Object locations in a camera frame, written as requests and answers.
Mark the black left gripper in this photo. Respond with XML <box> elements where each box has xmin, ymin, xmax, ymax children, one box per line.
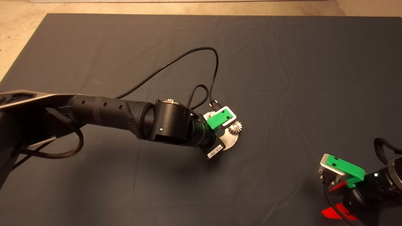
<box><xmin>196</xmin><ymin>121</ymin><xmax>226</xmax><ymax>160</ymax></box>

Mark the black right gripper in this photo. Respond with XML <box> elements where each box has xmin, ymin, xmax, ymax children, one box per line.
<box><xmin>321</xmin><ymin>163</ymin><xmax>399</xmax><ymax>224</ymax></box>

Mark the round metal carrier plate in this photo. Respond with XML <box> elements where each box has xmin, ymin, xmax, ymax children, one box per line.
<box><xmin>204</xmin><ymin>111</ymin><xmax>242</xmax><ymax>151</ymax></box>

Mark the dark grey table cloth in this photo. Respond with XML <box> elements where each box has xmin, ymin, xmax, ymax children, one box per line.
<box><xmin>0</xmin><ymin>13</ymin><xmax>402</xmax><ymax>226</ymax></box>

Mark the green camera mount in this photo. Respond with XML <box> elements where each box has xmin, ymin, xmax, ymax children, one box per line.
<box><xmin>207</xmin><ymin>110</ymin><xmax>233</xmax><ymax>131</ymax></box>
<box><xmin>326</xmin><ymin>155</ymin><xmax>366</xmax><ymax>189</ymax></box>

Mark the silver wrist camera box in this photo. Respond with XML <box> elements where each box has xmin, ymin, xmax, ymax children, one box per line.
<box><xmin>212</xmin><ymin>106</ymin><xmax>237</xmax><ymax>129</ymax></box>
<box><xmin>318</xmin><ymin>153</ymin><xmax>345</xmax><ymax>184</ymax></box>

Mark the braided black cable loop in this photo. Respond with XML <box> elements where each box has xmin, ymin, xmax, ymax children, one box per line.
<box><xmin>374</xmin><ymin>137</ymin><xmax>402</xmax><ymax>165</ymax></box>
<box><xmin>187</xmin><ymin>84</ymin><xmax>209</xmax><ymax>110</ymax></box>

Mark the thick braided black cable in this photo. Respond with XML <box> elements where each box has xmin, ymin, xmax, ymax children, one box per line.
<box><xmin>13</xmin><ymin>108</ymin><xmax>84</xmax><ymax>159</ymax></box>

